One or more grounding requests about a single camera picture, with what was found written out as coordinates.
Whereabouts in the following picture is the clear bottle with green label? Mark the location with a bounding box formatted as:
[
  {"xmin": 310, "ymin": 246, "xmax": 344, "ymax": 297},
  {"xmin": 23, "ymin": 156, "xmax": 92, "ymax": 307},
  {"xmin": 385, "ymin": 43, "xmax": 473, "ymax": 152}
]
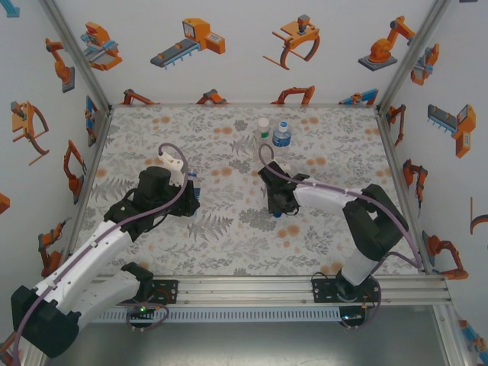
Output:
[{"xmin": 252, "ymin": 117, "xmax": 274, "ymax": 161}]

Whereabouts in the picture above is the slotted grey cable duct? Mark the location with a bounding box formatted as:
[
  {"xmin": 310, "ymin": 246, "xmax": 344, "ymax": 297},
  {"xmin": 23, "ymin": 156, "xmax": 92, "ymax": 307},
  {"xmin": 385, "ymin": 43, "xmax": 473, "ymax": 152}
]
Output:
[{"xmin": 95, "ymin": 307, "xmax": 344, "ymax": 324}]

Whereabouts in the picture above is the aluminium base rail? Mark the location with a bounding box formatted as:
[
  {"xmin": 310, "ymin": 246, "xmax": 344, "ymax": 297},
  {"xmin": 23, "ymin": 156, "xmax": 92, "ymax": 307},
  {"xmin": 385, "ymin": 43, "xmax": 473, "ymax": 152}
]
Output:
[{"xmin": 91, "ymin": 274, "xmax": 453, "ymax": 308}]

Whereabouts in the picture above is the aluminium side frame rail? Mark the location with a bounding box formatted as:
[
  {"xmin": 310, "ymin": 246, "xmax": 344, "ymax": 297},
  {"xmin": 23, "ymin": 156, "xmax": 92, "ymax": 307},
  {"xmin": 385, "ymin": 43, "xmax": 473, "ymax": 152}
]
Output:
[
  {"xmin": 63, "ymin": 106, "xmax": 115, "ymax": 264},
  {"xmin": 375, "ymin": 106, "xmax": 434, "ymax": 275}
]

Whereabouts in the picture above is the aluminium frame post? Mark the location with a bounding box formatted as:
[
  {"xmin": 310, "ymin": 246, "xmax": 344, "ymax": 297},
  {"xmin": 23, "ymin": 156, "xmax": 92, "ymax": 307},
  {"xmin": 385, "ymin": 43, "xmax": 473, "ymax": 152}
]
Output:
[
  {"xmin": 17, "ymin": 341, "xmax": 50, "ymax": 366},
  {"xmin": 433, "ymin": 304, "xmax": 473, "ymax": 366},
  {"xmin": 376, "ymin": 0, "xmax": 453, "ymax": 112},
  {"xmin": 37, "ymin": 0, "xmax": 114, "ymax": 111}
]

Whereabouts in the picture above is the aluminium rear frame rail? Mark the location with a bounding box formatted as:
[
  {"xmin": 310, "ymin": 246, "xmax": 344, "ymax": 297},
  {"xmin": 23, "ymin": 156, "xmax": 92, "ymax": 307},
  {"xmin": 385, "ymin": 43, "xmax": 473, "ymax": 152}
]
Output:
[{"xmin": 110, "ymin": 101, "xmax": 380, "ymax": 110}]

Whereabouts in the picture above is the clear bottle with blue label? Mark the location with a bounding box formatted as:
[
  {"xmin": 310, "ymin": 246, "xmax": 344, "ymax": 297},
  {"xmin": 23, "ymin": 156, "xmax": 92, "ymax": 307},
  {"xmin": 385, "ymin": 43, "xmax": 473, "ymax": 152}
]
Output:
[{"xmin": 271, "ymin": 120, "xmax": 293, "ymax": 157}]

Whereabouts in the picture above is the floral table mat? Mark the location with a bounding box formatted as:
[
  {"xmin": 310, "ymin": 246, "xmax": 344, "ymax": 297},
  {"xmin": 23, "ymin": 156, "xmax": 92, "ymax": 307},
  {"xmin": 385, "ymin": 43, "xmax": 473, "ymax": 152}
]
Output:
[{"xmin": 68, "ymin": 105, "xmax": 430, "ymax": 278}]

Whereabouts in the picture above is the clear bottle with narrow label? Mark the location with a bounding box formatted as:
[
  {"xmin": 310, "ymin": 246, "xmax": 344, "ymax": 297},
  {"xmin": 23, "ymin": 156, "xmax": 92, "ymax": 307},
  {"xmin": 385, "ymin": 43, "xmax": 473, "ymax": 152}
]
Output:
[{"xmin": 188, "ymin": 170, "xmax": 203, "ymax": 202}]

